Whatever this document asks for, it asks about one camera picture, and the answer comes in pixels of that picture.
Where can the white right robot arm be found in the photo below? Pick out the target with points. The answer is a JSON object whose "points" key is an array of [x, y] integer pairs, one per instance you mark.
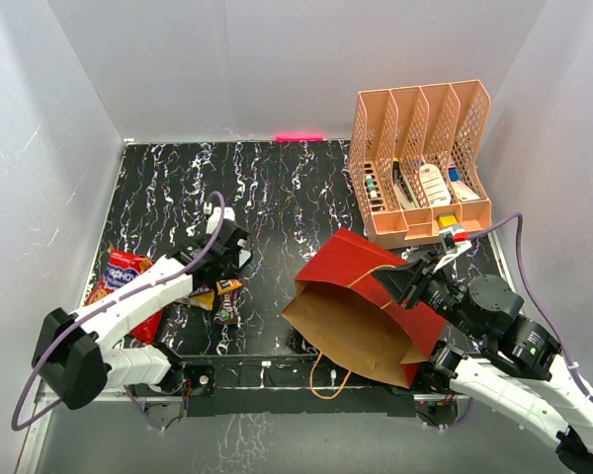
{"points": [[521, 372]]}

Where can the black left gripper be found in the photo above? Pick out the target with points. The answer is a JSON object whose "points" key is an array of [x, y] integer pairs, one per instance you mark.
{"points": [[231, 271]]}

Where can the peach plastic file organizer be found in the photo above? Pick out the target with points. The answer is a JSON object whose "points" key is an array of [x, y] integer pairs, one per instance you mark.
{"points": [[395, 132]]}

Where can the brown M&M's pack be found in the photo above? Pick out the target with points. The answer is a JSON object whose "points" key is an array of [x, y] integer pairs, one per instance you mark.
{"points": [[227, 313]]}

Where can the white label card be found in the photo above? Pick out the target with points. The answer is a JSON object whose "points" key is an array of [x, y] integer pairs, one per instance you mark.
{"points": [[434, 186]]}

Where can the yellow sticky note block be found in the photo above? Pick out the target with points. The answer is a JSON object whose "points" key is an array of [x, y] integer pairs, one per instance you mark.
{"points": [[446, 220]]}

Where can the pink tape strip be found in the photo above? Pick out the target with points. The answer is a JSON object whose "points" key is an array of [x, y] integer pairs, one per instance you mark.
{"points": [[298, 136]]}

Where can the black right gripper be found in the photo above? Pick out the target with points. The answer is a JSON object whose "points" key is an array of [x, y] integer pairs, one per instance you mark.
{"points": [[406, 280]]}

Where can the yellow M&M's pack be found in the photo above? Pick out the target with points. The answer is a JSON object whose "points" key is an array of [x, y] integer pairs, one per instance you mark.
{"points": [[203, 300], [226, 286]]}

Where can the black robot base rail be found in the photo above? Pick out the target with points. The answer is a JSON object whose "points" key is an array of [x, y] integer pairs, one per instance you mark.
{"points": [[298, 384]]}

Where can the red brown paper bag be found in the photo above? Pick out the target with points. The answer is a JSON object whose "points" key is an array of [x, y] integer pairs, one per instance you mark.
{"points": [[342, 311]]}

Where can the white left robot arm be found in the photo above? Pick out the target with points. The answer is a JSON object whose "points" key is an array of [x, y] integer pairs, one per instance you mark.
{"points": [[77, 354]]}

